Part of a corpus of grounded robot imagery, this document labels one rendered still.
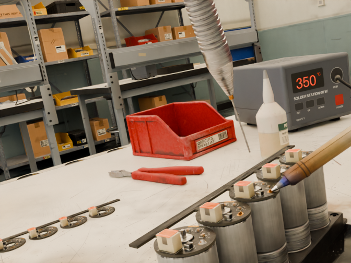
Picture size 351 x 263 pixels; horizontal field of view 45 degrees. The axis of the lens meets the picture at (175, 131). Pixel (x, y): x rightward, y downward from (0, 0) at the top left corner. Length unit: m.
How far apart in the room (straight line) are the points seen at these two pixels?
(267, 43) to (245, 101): 5.76
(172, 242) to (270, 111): 0.33
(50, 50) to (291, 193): 4.19
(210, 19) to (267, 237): 0.11
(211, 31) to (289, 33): 5.98
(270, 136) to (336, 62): 0.20
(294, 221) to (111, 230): 0.18
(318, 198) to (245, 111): 0.43
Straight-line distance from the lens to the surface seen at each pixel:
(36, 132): 4.29
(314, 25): 5.88
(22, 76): 2.51
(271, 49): 6.38
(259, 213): 0.21
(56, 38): 4.41
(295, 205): 0.23
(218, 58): 0.17
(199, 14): 0.16
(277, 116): 0.47
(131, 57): 2.77
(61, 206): 0.46
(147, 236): 0.18
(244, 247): 0.19
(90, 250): 0.34
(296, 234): 0.24
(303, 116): 0.60
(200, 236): 0.17
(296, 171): 0.21
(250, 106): 0.66
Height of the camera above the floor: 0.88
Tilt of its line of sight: 10 degrees down
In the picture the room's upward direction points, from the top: 10 degrees counter-clockwise
